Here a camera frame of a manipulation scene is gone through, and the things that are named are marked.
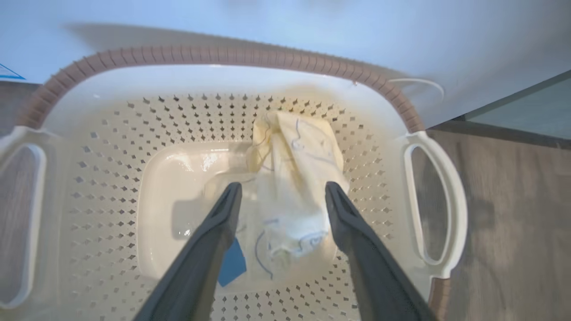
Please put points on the pale teal cabinet panel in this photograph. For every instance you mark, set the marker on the pale teal cabinet panel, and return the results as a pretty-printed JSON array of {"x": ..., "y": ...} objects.
[{"x": 535, "y": 111}]

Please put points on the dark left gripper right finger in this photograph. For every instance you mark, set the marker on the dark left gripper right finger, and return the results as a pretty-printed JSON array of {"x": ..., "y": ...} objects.
[{"x": 370, "y": 267}]

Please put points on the white perforated laundry basket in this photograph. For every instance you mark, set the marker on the white perforated laundry basket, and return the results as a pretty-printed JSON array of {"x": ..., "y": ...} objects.
[{"x": 111, "y": 187}]

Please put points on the white washing machine body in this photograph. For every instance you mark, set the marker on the white washing machine body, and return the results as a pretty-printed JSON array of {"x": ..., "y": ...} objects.
[{"x": 267, "y": 18}]

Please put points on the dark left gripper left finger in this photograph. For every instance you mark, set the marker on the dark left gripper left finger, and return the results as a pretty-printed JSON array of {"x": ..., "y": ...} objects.
[{"x": 200, "y": 258}]

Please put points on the blue energy label sticker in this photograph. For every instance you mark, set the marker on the blue energy label sticker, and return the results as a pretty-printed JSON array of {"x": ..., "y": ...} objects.
[{"x": 6, "y": 73}]

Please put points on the pale yellow printed garment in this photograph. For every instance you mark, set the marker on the pale yellow printed garment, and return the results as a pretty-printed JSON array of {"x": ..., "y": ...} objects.
[{"x": 294, "y": 187}]

